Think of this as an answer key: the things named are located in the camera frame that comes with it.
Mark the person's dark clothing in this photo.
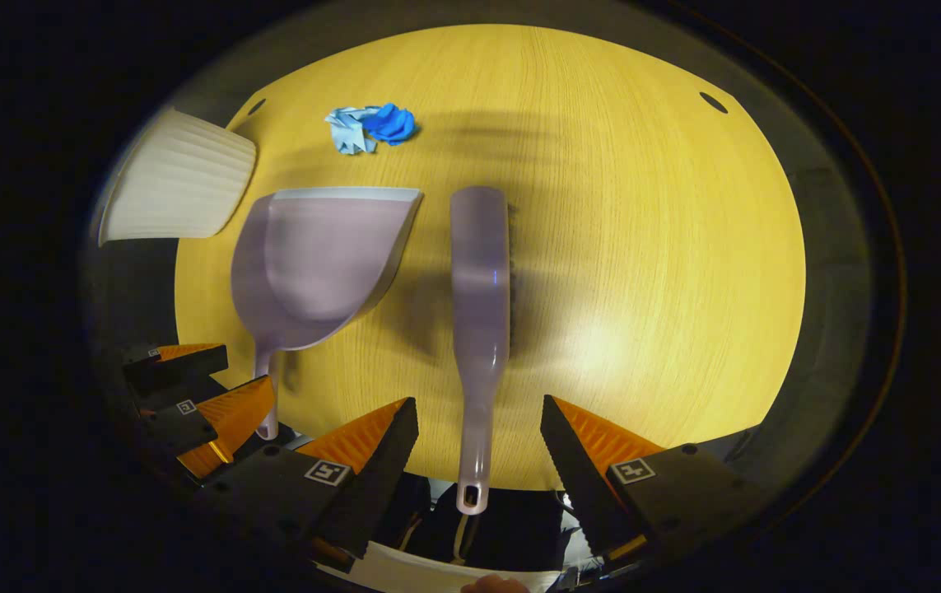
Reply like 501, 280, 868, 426
392, 471, 594, 573

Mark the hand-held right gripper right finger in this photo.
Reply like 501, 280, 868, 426
540, 394, 767, 569

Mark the light blue paper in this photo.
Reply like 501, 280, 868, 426
324, 106, 380, 156

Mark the person's light top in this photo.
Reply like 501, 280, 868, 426
318, 539, 561, 593

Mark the pink dustpan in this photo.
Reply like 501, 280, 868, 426
231, 187, 424, 441

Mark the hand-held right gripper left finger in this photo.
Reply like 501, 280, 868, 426
190, 397, 420, 573

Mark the white ribbed garbage bin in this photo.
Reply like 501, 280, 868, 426
98, 107, 258, 248

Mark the small pink broom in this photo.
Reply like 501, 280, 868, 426
449, 185, 512, 516

